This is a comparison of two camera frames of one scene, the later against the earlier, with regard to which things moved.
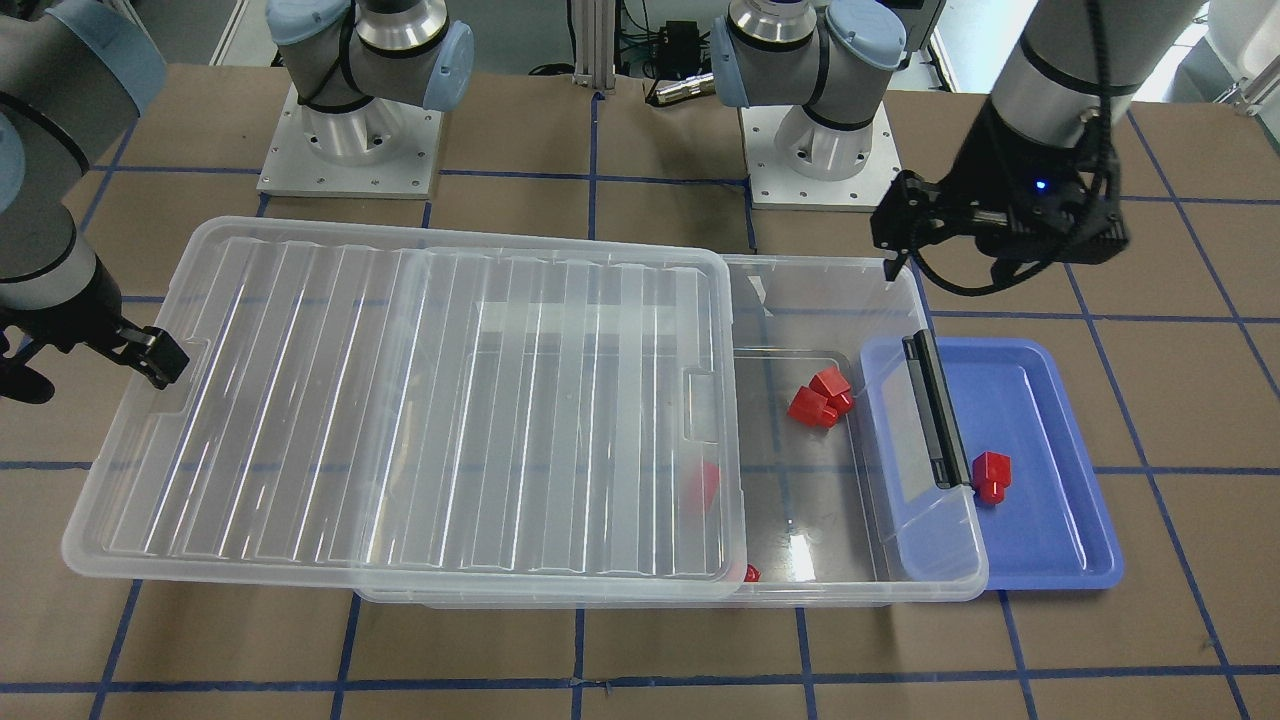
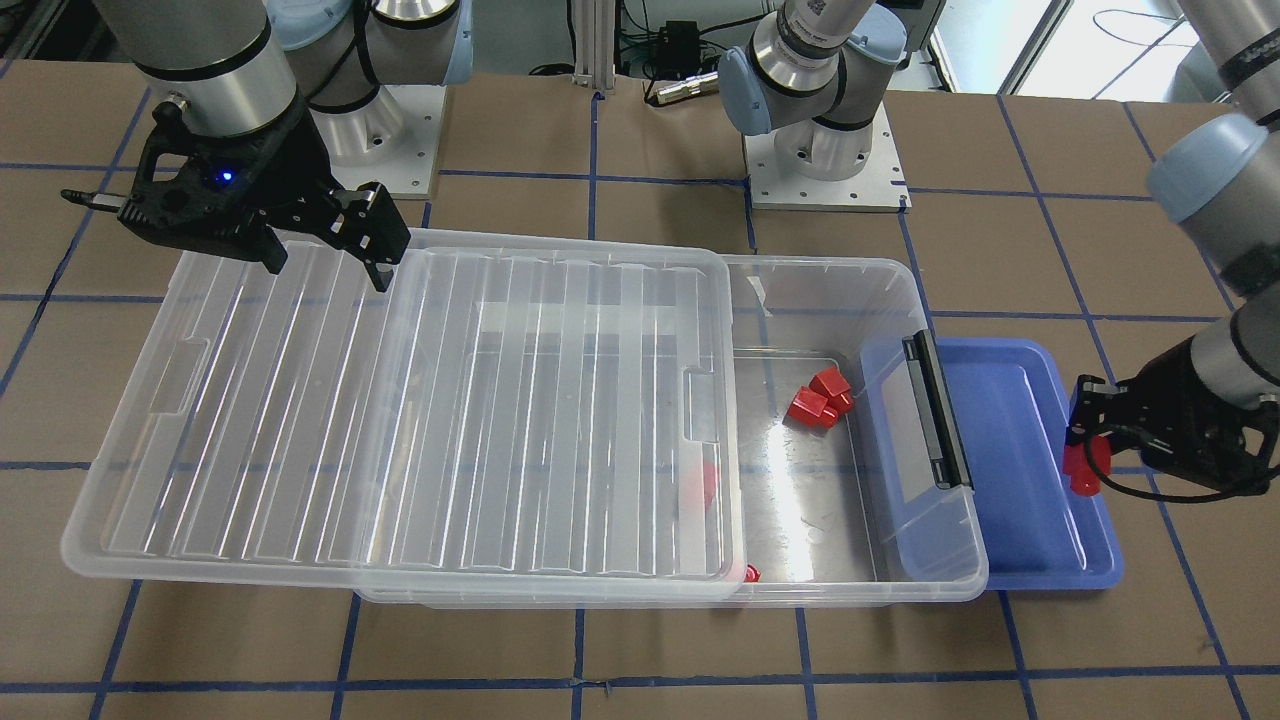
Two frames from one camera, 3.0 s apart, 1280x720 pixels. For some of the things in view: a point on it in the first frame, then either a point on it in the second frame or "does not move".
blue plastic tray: [1049, 530] does not move
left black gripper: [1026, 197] → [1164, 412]
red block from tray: [991, 474] → [1077, 464]
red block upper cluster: [831, 385] does not move
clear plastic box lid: [427, 408] does not move
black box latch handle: [947, 457] does not move
